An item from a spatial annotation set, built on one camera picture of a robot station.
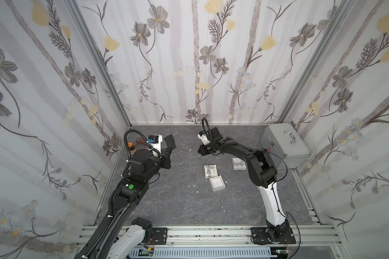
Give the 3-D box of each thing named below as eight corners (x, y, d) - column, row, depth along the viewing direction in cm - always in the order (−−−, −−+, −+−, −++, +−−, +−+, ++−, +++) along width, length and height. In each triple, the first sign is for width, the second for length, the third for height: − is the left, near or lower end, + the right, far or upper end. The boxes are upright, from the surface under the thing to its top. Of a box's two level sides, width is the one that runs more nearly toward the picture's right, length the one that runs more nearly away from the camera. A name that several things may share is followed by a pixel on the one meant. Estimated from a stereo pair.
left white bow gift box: (204, 179, 95) (204, 175, 92) (203, 167, 100) (204, 163, 97) (217, 179, 95) (218, 175, 92) (216, 167, 100) (216, 163, 97)
